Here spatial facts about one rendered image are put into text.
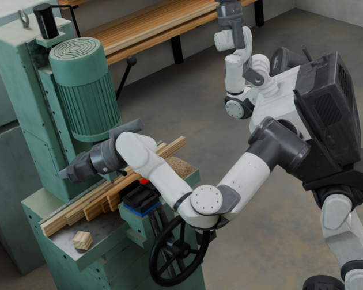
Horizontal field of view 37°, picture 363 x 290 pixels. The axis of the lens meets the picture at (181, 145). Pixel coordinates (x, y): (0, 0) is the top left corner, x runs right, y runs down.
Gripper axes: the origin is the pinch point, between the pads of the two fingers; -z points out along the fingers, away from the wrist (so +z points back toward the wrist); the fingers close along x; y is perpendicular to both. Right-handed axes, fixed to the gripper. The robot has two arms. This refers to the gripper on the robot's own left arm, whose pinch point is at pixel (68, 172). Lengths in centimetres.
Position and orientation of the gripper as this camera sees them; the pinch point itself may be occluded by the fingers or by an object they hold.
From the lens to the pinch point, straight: 157.6
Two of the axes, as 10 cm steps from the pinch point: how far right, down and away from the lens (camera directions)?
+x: 2.1, -4.2, 8.8
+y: -4.5, -8.4, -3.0
